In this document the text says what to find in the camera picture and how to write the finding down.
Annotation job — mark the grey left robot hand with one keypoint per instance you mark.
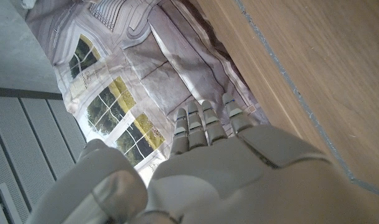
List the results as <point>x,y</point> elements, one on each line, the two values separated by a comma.
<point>239,180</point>

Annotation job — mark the printed living room backdrop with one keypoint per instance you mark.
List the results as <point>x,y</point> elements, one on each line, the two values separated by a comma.
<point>152,71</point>

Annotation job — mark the white ceiling air vent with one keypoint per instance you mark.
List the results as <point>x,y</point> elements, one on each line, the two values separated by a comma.
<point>4,205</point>

